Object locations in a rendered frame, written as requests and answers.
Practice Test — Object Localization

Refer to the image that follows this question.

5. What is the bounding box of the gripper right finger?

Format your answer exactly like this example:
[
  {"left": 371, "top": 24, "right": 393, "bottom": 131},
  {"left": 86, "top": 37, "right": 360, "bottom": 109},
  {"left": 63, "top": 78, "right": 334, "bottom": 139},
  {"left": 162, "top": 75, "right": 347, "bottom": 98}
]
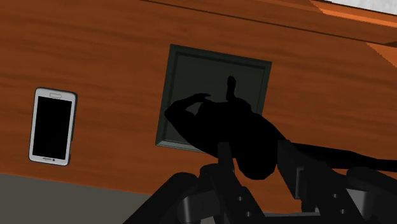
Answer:
[{"left": 277, "top": 139, "right": 397, "bottom": 224}]

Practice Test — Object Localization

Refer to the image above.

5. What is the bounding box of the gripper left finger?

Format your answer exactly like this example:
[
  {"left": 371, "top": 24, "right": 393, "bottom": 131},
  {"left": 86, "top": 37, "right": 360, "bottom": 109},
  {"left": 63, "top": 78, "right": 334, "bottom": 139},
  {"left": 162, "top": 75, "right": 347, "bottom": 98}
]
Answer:
[{"left": 123, "top": 142, "right": 266, "bottom": 224}]

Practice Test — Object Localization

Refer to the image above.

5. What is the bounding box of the dark green square tray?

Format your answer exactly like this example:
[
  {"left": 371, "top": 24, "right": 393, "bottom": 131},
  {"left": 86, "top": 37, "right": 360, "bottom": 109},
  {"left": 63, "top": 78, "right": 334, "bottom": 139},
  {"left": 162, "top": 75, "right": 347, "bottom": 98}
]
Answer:
[{"left": 155, "top": 44, "right": 273, "bottom": 153}]

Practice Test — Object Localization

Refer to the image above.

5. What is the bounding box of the white smartphone with black screen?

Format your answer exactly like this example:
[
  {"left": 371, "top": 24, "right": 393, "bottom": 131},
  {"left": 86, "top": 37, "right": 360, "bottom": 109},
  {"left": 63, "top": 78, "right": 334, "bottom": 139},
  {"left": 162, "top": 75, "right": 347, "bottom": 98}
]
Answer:
[{"left": 28, "top": 87, "right": 78, "bottom": 167}]

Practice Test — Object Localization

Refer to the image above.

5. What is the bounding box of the brown wooden desk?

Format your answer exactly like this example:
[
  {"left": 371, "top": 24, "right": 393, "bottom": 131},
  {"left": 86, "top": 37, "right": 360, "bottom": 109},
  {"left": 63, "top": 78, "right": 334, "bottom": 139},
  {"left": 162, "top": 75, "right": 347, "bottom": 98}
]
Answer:
[{"left": 0, "top": 0, "right": 397, "bottom": 215}]

